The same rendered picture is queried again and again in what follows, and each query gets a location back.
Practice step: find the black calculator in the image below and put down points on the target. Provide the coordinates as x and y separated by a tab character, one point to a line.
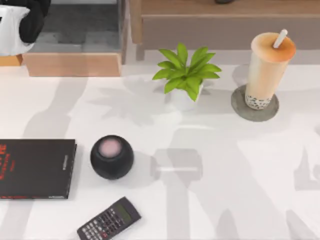
110	221

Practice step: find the grey round coaster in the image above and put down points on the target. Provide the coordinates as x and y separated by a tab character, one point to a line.
240	106

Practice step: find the orange drink cup with straw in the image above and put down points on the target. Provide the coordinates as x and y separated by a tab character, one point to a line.
267	67

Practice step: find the pale wooden drawer front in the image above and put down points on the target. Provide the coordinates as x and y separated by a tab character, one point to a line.
72	64

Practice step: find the black round speaker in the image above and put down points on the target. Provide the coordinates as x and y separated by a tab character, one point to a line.
111	157

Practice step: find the pulled-out wooden drawer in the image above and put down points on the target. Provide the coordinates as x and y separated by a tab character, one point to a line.
80	30

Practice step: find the black book with red print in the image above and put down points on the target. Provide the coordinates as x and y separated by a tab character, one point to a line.
35	168

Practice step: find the wooden shelf unit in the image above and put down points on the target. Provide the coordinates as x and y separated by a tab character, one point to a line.
225	25

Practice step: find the green plant in white pot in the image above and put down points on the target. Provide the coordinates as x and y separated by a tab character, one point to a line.
186	75

